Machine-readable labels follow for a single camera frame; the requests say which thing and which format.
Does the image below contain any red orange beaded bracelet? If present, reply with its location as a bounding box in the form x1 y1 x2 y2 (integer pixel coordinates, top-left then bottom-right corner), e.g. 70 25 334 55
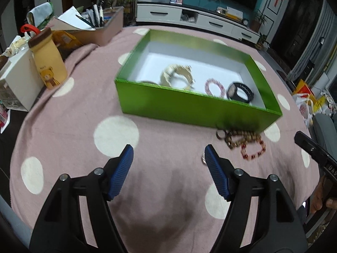
240 139 267 161

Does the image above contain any cream white wrist watch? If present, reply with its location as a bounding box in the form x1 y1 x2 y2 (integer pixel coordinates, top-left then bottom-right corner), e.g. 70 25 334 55
160 64 195 90

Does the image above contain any green jewelry box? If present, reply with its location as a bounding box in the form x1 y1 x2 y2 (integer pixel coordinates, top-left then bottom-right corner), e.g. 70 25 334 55
115 30 282 132

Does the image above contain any person's right hand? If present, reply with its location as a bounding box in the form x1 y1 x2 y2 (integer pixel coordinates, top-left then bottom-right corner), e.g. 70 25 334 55
310 176 337 214

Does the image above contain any white plastic shopping bag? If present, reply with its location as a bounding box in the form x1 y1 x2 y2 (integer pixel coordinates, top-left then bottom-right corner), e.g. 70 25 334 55
292 93 315 129

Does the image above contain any pink polka dot blanket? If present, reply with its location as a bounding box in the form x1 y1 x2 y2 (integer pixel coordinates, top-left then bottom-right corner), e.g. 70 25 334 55
10 27 319 252

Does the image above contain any black wrist watch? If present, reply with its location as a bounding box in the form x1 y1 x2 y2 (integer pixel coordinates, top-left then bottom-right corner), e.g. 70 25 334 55
227 82 254 103

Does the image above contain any yellow bear water bottle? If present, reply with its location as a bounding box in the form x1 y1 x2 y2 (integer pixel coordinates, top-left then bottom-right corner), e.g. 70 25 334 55
21 24 67 90

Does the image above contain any small floor potted plant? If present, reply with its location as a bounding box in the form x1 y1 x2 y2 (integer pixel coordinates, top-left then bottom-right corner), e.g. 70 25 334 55
255 33 270 50

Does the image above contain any white cardboard box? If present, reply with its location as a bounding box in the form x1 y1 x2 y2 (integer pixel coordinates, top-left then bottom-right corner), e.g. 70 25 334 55
1 49 44 111

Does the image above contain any pink storage bin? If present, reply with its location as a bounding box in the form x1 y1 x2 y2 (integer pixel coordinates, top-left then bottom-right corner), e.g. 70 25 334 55
47 7 124 46

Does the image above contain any white TV cabinet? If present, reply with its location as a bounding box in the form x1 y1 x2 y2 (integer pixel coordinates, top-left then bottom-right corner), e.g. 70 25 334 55
136 3 260 44

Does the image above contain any small desk clock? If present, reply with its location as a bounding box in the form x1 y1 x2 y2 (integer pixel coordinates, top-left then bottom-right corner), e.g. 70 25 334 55
242 18 249 27

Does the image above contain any tall potted plant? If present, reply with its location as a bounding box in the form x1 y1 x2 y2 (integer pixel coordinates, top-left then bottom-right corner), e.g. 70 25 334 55
250 9 274 33

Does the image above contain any yellow white box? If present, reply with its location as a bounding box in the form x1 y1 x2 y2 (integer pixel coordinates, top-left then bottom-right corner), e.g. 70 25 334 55
225 6 243 22

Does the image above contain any brown wooden bead bracelet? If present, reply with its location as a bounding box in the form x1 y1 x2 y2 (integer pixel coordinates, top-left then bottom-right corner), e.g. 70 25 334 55
223 130 263 149

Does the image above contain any pink beaded bracelet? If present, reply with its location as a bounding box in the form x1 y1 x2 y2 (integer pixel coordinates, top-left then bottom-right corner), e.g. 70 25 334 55
204 78 226 98

